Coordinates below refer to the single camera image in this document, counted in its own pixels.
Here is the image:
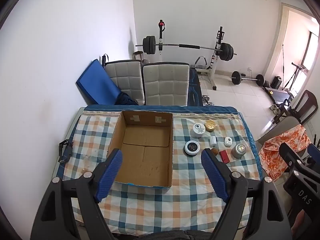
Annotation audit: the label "white barbell rack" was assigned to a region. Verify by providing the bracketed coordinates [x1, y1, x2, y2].
[157, 19, 224, 90]

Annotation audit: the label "white jar with black lid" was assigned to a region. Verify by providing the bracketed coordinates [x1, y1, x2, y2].
[184, 141, 200, 156]

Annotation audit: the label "black tripod stand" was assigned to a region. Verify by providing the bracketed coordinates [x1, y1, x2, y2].
[291, 62, 308, 91]

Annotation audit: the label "orange floral cloth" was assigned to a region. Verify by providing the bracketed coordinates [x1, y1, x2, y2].
[259, 125, 312, 182]

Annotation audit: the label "short barbell with black plates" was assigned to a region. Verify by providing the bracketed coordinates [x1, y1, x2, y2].
[230, 71, 265, 86]

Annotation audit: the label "chrome dumbbells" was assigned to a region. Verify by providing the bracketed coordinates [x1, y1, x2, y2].
[203, 95, 216, 107]

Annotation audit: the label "round gold tin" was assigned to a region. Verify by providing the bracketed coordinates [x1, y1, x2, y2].
[204, 120, 217, 132]

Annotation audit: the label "treadmill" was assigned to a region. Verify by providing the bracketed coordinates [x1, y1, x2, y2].
[265, 87, 294, 103]

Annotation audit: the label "window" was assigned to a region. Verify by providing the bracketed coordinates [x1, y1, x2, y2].
[303, 31, 320, 72]

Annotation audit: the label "cardboard box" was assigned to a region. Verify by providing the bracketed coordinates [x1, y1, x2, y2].
[107, 110, 174, 189]

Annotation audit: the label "white quilted chair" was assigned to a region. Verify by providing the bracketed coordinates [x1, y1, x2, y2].
[104, 59, 145, 105]
[142, 62, 190, 106]

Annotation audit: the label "hanging black resistance bands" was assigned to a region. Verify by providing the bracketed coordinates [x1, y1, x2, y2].
[281, 44, 287, 73]

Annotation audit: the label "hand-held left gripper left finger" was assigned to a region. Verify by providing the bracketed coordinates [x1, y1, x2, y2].
[30, 149, 123, 240]

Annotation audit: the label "round silver tin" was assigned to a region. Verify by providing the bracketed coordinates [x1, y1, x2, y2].
[231, 144, 247, 159]

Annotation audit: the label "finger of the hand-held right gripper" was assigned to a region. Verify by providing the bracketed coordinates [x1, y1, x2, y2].
[279, 143, 309, 171]
[308, 144, 320, 164]

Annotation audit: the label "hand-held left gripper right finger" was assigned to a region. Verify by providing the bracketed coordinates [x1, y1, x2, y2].
[201, 148, 293, 240]

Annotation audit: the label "dark wooden chair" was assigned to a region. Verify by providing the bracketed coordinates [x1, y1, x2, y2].
[287, 90, 318, 126]

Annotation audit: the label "grey ab trainer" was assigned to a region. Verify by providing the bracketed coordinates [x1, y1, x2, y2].
[195, 56, 208, 69]

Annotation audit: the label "long barbell with black plates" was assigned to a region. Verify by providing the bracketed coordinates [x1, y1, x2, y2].
[136, 35, 237, 62]

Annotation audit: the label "checkered tablecloth with blue border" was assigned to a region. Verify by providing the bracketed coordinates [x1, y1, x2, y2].
[56, 104, 263, 234]

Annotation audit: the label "person's grey clothing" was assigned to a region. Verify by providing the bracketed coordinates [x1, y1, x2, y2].
[110, 230, 218, 240]

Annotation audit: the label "blue foam mat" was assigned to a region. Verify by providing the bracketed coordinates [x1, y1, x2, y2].
[76, 59, 120, 105]

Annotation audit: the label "black weight bench blue pattern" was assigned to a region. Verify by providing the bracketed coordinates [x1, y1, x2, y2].
[188, 68, 203, 106]

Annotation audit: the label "white jar with printed lid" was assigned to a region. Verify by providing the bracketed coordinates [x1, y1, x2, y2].
[192, 123, 206, 138]

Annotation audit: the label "dark blue cloth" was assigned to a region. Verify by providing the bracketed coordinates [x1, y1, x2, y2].
[117, 92, 139, 106]

